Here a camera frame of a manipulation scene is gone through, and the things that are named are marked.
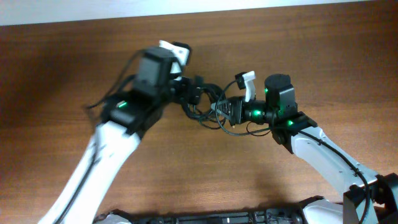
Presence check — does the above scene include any black cable silver plug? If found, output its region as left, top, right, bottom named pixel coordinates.
left=183, top=82, right=228, bottom=130

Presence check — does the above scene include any black cable small plug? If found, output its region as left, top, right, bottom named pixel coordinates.
left=180, top=83, right=226, bottom=130

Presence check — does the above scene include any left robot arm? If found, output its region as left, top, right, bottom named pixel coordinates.
left=40, top=40, right=191, bottom=223

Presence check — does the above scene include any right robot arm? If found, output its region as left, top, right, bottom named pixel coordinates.
left=211, top=72, right=397, bottom=223

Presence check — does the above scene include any left camera cable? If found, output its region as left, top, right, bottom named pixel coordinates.
left=52, top=49, right=147, bottom=224

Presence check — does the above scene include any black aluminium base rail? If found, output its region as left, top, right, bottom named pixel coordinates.
left=93, top=195, right=323, bottom=224

